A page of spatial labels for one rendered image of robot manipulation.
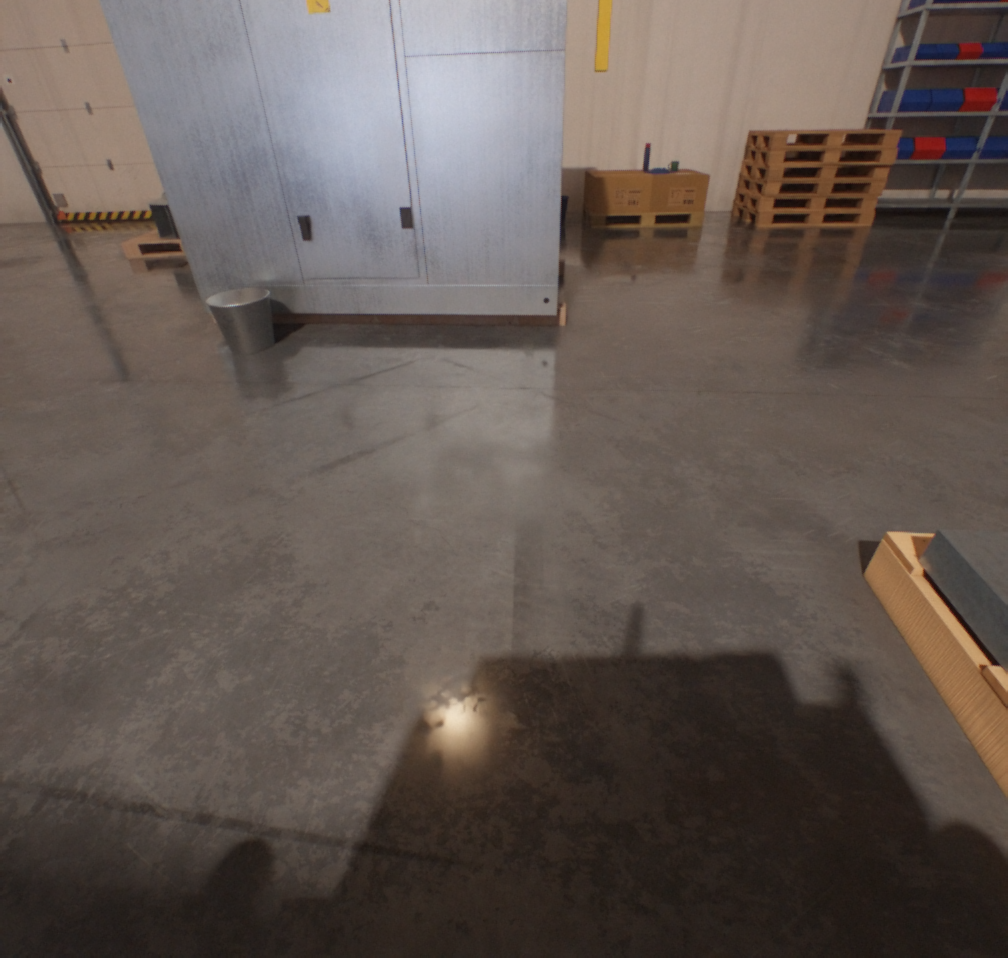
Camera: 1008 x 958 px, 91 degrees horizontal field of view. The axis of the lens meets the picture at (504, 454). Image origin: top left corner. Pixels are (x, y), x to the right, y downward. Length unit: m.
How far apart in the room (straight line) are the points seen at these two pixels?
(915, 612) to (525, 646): 0.86
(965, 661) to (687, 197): 5.41
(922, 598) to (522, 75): 2.41
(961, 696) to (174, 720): 1.56
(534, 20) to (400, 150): 0.78
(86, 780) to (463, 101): 2.64
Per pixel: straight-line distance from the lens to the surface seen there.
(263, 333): 3.01
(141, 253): 6.22
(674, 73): 7.25
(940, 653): 1.42
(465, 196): 2.79
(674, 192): 6.18
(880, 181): 6.95
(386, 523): 1.56
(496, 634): 1.25
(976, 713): 1.37
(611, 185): 6.01
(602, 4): 3.50
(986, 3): 7.71
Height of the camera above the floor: 1.00
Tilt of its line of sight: 33 degrees down
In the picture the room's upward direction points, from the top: 2 degrees counter-clockwise
